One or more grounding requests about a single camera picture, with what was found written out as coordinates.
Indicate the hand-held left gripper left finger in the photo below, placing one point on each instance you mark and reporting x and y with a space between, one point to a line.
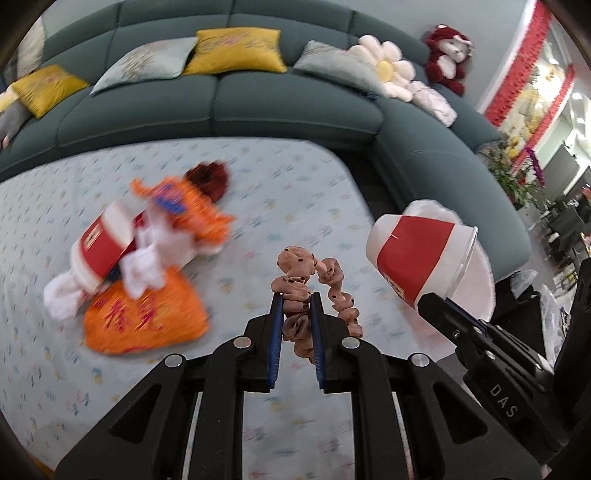
276 344

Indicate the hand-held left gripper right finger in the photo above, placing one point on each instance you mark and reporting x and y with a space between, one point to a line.
317 344

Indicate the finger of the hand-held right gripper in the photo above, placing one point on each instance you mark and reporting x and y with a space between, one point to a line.
443 314

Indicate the peach spotted scrunchie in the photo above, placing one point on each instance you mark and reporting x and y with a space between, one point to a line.
295 286

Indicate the red and white paper cup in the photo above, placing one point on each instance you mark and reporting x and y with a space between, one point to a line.
108 235
415 251

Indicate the dark red velvet scrunchie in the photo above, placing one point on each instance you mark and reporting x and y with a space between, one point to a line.
210 177

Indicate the clear plastic bag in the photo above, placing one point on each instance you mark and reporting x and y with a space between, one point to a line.
554 318

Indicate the large orange snack bag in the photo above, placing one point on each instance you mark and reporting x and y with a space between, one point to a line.
143 318

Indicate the white crumpled tissue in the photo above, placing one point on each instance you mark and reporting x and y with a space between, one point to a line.
64 295
152 263

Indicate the floral printed bedsheet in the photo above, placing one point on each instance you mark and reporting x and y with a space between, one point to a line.
286 194

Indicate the potted flowering plant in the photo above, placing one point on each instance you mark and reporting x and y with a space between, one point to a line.
517 177

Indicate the orange and blue snack wrapper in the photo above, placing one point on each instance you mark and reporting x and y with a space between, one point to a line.
184 203

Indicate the white quilted cushion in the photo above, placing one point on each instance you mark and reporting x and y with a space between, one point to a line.
434 104

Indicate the dark green sofa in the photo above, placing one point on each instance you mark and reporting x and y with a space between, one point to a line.
286 106

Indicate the red plush monkey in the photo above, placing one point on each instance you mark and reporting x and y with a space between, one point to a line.
445 60

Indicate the white flower shaped cushion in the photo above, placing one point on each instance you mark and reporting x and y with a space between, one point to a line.
383 67

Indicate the red paper garland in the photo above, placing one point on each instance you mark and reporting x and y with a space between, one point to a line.
521 64

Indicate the pale blue embroidered cushion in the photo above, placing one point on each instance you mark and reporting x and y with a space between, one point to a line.
332 64
143 62

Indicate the yellow embroidered cushion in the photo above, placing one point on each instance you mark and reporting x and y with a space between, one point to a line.
235 50
46 87

